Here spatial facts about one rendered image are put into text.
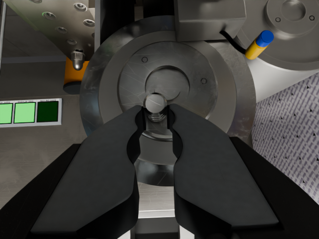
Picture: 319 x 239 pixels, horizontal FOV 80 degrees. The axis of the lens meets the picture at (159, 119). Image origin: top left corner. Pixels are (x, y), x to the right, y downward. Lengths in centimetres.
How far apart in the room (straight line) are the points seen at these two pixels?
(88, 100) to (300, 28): 20
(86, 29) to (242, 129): 40
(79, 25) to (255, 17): 36
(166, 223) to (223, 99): 48
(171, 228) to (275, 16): 53
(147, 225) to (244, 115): 48
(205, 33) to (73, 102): 44
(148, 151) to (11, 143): 51
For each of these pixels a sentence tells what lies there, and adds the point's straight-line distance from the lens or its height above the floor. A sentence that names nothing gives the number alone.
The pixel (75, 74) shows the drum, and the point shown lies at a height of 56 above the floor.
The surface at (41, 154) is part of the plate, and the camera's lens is 58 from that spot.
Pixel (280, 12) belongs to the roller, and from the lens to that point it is 23.
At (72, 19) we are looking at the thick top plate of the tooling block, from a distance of 47.
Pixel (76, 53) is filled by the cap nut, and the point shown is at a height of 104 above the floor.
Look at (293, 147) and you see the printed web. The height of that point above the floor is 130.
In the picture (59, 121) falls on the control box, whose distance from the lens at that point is 56.
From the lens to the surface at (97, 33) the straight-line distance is 20.
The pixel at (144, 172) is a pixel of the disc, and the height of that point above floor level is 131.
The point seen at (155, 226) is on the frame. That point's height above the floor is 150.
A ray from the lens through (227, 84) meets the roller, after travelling 17.
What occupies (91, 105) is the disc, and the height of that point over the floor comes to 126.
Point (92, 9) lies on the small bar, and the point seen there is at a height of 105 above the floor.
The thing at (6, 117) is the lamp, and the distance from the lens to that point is 63.
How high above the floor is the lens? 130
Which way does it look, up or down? 9 degrees down
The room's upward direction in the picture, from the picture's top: 178 degrees clockwise
